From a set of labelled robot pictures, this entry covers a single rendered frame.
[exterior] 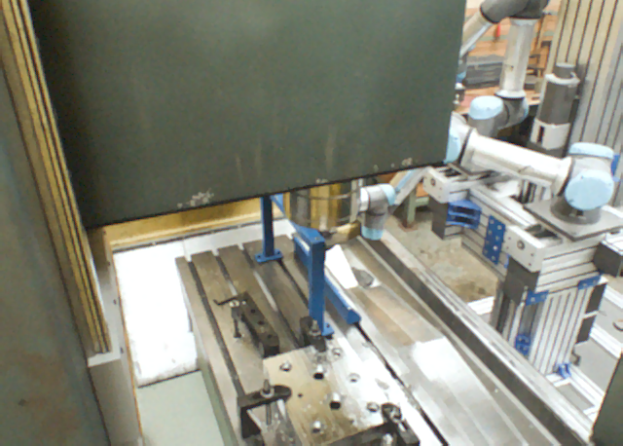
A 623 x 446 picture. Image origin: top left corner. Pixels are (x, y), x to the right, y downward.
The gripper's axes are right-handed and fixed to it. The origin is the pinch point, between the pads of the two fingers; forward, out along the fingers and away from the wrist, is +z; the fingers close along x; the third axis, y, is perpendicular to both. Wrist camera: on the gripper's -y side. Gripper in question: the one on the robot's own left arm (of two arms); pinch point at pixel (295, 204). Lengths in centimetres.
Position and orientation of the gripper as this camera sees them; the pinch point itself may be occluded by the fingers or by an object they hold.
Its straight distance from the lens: 165.6
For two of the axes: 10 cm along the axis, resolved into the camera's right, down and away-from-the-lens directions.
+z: -9.2, 1.6, -3.5
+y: -0.3, 8.8, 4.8
